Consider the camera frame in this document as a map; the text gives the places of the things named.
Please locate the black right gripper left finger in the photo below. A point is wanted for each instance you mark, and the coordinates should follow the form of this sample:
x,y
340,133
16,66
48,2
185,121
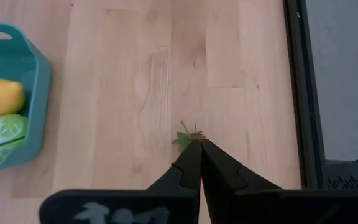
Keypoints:
x,y
172,205

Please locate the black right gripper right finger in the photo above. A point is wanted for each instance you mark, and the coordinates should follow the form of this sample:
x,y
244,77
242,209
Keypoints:
x,y
259,208

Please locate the red toy strawberry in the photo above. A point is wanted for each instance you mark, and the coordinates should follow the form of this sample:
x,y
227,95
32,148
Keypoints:
x,y
183,140

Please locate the green toy cabbage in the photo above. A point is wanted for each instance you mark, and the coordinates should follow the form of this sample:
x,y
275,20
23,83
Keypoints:
x,y
2,130

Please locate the teal plastic tupperware container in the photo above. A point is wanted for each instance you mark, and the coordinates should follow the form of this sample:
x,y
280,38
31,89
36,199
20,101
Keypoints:
x,y
39,93

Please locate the black computer case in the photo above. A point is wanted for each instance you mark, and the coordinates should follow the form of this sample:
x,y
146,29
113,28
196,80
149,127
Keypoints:
x,y
350,175

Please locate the black metal table frame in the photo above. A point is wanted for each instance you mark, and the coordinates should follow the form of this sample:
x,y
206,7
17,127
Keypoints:
x,y
303,93

